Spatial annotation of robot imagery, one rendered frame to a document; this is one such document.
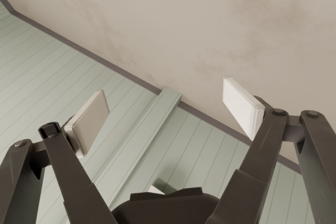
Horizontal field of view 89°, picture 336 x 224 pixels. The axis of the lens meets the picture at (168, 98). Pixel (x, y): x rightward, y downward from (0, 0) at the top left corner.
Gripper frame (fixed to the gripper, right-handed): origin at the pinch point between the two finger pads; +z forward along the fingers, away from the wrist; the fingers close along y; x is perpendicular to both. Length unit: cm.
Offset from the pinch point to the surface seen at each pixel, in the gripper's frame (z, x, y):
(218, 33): 150, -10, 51
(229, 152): 178, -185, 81
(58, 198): 130, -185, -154
